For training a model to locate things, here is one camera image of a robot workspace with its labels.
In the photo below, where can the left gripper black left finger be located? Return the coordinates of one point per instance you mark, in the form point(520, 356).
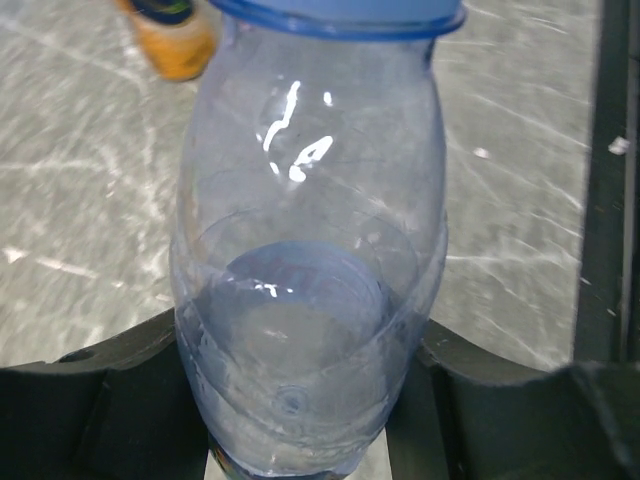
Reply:
point(118, 409)

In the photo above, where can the orange drink bottle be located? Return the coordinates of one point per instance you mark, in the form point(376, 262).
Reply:
point(175, 36)

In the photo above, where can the clear blue water bottle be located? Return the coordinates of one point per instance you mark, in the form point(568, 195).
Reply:
point(310, 236)

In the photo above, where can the blue bottle cap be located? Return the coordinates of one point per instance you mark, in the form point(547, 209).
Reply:
point(352, 20)

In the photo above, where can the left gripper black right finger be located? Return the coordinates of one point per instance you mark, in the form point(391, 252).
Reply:
point(465, 413)

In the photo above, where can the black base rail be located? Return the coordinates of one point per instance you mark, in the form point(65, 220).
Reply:
point(607, 320)

